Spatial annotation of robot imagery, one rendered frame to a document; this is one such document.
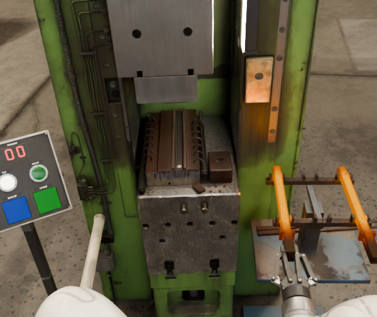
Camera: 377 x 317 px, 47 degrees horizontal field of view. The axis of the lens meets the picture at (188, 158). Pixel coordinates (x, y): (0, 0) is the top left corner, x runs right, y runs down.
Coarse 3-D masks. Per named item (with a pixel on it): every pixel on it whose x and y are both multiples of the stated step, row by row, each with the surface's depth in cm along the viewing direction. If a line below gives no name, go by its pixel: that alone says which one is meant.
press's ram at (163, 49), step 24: (120, 0) 121; (144, 0) 121; (168, 0) 121; (192, 0) 121; (120, 24) 125; (144, 24) 125; (168, 24) 125; (192, 24) 125; (120, 48) 130; (144, 48) 130; (168, 48) 130; (192, 48) 130; (120, 72) 134; (144, 72) 134; (168, 72) 135
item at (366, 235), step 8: (344, 168) 158; (344, 176) 155; (344, 184) 151; (352, 192) 148; (352, 200) 145; (352, 208) 142; (360, 208) 142; (360, 216) 139; (360, 224) 136; (368, 224) 136; (360, 232) 133; (368, 232) 132; (360, 240) 134; (368, 240) 130; (368, 248) 128; (376, 248) 128; (368, 256) 128; (376, 256) 125
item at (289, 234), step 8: (280, 168) 160; (280, 176) 156; (280, 184) 152; (280, 192) 149; (280, 200) 146; (280, 208) 143; (280, 216) 140; (288, 216) 140; (280, 224) 139; (288, 224) 137; (280, 232) 134; (288, 232) 133; (288, 240) 130; (288, 248) 128; (288, 256) 128
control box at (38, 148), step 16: (0, 144) 139; (16, 144) 140; (32, 144) 142; (48, 144) 144; (0, 160) 139; (16, 160) 141; (32, 160) 142; (48, 160) 144; (0, 176) 139; (16, 176) 141; (32, 176) 142; (48, 176) 144; (0, 192) 139; (16, 192) 141; (32, 192) 143; (64, 192) 147; (0, 208) 140; (32, 208) 143; (64, 208) 147; (0, 224) 140; (16, 224) 142
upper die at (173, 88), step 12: (192, 72) 137; (144, 84) 137; (156, 84) 137; (168, 84) 137; (180, 84) 137; (192, 84) 137; (144, 96) 139; (156, 96) 140; (168, 96) 140; (180, 96) 140; (192, 96) 140
